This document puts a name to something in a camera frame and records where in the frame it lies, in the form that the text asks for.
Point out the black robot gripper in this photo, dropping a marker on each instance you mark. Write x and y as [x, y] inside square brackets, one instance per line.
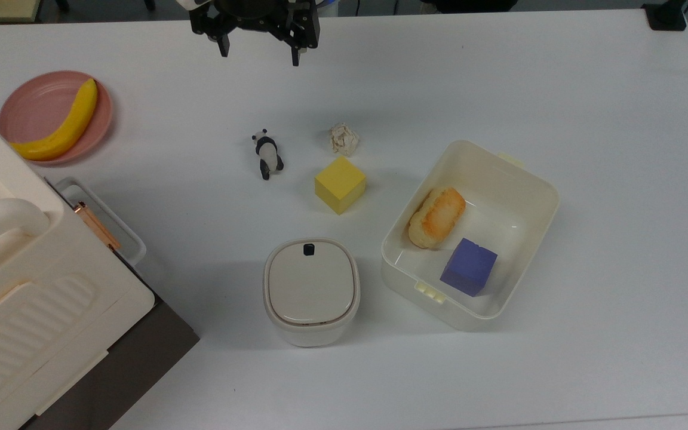
[254, 17]

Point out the cream trash can with lid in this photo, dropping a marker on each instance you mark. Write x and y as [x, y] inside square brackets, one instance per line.
[311, 286]

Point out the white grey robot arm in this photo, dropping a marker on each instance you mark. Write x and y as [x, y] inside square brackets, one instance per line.
[189, 3]

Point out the black white panda figurine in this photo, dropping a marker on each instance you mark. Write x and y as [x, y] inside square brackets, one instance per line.
[269, 155]

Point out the yellow cube block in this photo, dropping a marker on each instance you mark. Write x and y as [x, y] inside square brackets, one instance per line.
[339, 185]

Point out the yellow banana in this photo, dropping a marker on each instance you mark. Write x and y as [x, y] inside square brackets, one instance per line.
[72, 122]

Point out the pink round plate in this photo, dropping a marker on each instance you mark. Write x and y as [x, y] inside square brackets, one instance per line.
[33, 107]

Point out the copper metal latch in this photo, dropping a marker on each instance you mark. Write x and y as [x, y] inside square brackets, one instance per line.
[98, 226]

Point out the toasted bread roll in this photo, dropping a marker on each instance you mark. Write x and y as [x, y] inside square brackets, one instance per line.
[436, 216]

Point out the white plastic storage bin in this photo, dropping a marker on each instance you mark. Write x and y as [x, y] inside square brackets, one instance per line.
[499, 197]

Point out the purple cube block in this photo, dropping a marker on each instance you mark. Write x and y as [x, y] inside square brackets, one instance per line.
[468, 267]

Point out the black clamp stand base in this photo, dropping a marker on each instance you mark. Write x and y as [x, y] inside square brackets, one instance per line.
[666, 15]

